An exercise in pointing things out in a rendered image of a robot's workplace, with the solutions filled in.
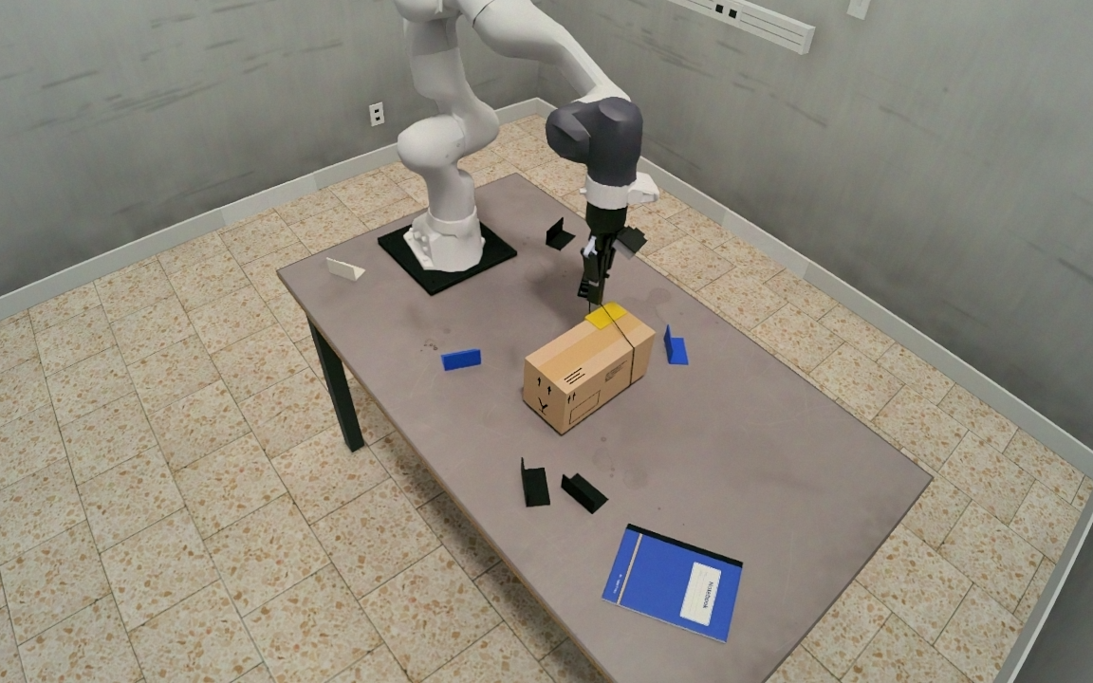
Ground blue l-shaped angle piece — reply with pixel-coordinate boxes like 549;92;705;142
665;323;689;364

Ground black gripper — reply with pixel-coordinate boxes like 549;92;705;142
580;201;628;305

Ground yellow flat panel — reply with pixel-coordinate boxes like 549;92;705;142
584;301;627;330

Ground brown cardboard box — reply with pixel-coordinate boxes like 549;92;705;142
522;311;656;432

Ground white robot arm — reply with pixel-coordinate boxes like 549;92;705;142
393;0;659;271

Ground blue l-shaped bracket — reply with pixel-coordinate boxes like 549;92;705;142
440;349;481;370

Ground blue notebook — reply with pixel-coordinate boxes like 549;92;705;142
602;525;743;643

